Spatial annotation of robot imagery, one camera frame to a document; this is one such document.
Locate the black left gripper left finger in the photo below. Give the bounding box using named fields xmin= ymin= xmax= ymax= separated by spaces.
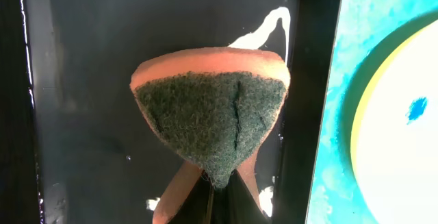
xmin=168 ymin=171 xmax=214 ymax=224

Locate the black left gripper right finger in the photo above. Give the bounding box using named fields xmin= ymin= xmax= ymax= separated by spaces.
xmin=211 ymin=170 xmax=270 ymax=224

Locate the green brown sponge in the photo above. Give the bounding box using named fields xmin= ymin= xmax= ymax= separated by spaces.
xmin=130 ymin=47 xmax=290 ymax=223

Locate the yellow plate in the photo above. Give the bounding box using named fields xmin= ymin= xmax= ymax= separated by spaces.
xmin=350 ymin=22 xmax=437 ymax=223

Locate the black plastic tray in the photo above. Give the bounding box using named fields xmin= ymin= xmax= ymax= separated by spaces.
xmin=1 ymin=0 xmax=341 ymax=223

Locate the teal plastic tray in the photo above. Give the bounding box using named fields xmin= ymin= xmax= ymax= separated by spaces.
xmin=306 ymin=0 xmax=437 ymax=223

